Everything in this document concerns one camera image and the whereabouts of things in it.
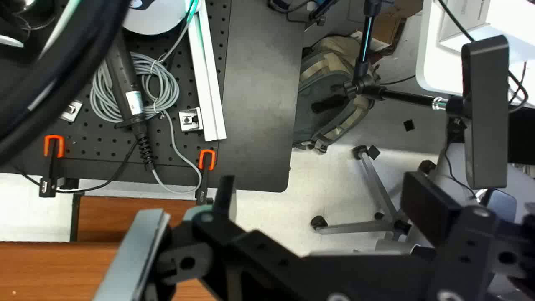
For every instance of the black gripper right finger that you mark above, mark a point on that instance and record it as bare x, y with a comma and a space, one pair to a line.
474, 251

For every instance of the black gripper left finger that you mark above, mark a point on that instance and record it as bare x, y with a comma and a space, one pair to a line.
223, 251

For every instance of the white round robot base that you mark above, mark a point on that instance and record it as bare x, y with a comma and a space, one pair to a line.
153, 14

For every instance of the silver metal plate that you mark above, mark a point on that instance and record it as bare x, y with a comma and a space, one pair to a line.
135, 256

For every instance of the orange black clamp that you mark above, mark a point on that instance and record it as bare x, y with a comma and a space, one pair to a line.
206, 161
53, 153

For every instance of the wooden lower table shelf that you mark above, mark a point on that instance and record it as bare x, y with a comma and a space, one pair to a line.
135, 218

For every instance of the black tripod with grey legs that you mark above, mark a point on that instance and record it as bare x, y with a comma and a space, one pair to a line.
385, 201

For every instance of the black perforated breadboard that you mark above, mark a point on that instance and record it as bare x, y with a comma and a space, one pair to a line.
257, 101

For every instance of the black plug with silver label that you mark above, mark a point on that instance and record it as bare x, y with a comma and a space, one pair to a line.
131, 101

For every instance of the camouflage backpack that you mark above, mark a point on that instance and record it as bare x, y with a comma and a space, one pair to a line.
328, 94

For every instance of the white desk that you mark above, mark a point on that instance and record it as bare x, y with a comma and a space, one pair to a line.
479, 34

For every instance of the small metal corner bracket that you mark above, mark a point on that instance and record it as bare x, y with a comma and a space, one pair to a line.
191, 119
71, 111

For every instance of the black camera box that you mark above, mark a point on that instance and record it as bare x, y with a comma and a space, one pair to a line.
486, 111

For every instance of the aluminium extrusion rail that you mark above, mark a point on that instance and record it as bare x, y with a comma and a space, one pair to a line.
210, 84

